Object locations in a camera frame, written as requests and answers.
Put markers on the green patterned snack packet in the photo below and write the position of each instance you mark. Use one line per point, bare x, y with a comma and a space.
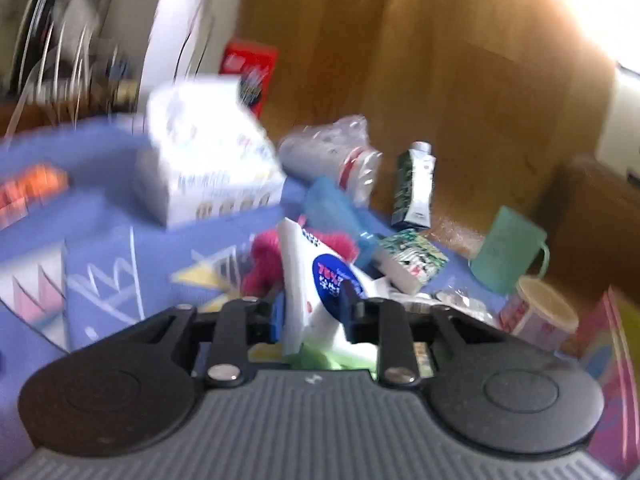
412, 260

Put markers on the light green soft cloth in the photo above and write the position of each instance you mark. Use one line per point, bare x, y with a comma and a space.
320, 357

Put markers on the teal plastic cup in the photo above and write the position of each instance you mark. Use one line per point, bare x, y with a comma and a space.
507, 252

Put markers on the plastic-wrapped paper cups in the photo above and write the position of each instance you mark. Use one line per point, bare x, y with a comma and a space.
320, 152

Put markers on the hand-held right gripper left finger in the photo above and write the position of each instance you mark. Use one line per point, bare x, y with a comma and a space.
278, 320

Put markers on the green and white drink carton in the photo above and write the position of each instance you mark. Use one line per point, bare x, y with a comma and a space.
415, 190

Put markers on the purple printed tablecloth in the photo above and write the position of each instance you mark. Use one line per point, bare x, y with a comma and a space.
100, 240

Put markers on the white tissue pack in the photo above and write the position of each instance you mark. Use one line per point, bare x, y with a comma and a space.
200, 160

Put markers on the pink fluffy cloth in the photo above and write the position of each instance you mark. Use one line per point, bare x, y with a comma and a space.
262, 260

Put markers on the brown wooden chair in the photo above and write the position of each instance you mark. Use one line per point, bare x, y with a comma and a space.
585, 220

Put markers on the crumpled clear wrapper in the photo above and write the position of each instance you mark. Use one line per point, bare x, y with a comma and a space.
465, 302

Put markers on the orange snack packet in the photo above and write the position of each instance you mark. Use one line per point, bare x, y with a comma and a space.
30, 190

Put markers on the blue plastic case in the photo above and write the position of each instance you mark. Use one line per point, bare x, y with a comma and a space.
330, 205

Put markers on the instant noodle cup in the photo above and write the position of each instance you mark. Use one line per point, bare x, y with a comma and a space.
540, 315

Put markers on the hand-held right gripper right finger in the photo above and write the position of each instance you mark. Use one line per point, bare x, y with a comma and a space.
350, 312

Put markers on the pink tin box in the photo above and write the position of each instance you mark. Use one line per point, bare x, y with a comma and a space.
612, 360

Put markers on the white packet with blue circle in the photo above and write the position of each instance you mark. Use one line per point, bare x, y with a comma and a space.
312, 280

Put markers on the red snack box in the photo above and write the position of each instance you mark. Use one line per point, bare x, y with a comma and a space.
250, 65

